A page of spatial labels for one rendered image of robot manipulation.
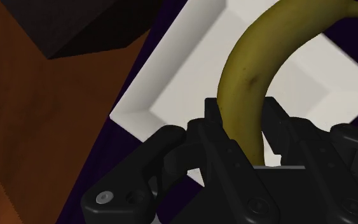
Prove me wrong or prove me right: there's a white square tray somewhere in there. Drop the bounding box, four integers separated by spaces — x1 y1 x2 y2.
109 0 358 188

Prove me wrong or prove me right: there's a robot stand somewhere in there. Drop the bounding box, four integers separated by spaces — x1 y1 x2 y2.
0 0 164 60

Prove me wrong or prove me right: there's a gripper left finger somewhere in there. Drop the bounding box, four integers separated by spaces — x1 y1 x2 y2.
80 97 281 224

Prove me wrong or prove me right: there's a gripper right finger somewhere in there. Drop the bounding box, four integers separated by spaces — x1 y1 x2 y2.
260 96 358 224

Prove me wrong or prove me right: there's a yellow banana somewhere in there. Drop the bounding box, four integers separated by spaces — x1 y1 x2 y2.
217 0 358 167

